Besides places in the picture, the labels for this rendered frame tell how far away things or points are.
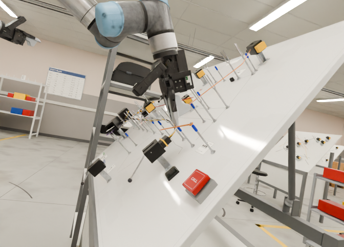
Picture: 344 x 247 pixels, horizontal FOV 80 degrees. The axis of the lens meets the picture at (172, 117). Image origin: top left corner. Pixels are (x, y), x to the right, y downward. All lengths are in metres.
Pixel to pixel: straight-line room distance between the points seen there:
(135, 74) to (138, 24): 1.16
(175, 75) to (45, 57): 8.22
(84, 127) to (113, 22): 7.71
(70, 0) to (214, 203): 0.60
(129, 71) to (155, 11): 1.15
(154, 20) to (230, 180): 0.42
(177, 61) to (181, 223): 0.40
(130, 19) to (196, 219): 0.46
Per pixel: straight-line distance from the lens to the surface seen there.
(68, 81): 8.33
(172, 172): 0.60
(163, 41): 0.57
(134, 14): 0.55
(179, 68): 0.59
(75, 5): 0.67
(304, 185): 4.46
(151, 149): 0.62
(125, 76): 1.68
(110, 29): 0.54
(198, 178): 0.46
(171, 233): 0.47
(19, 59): 8.94
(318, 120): 12.58
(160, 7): 0.59
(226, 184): 0.46
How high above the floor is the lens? 1.22
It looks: 2 degrees up
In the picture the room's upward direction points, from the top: 11 degrees clockwise
